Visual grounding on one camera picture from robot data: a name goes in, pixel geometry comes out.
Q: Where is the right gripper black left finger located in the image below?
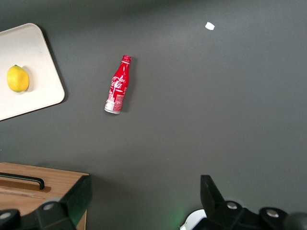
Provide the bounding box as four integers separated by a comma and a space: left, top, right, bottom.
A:
0, 175, 93, 230

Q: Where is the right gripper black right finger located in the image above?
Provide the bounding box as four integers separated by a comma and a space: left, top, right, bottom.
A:
191, 174, 307, 230

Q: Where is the red coke bottle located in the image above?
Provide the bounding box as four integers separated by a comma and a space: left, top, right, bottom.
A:
104, 55, 132, 115

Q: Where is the cream plastic tray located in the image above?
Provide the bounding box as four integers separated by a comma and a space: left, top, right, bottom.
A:
0, 23, 66, 122

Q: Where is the short wooden drawer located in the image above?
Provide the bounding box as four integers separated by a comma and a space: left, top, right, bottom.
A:
0, 162, 91, 200

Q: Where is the wooden drawer cabinet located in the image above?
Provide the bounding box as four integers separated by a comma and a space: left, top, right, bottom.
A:
0, 162, 91, 230

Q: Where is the tall wooden drawer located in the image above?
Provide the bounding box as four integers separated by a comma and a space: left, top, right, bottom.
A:
0, 191, 72, 216

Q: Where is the yellow lemon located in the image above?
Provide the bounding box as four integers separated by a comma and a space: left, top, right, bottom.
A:
6, 64, 30, 93

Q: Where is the black handle of short drawer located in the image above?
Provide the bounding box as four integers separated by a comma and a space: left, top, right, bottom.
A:
0, 172, 46, 191

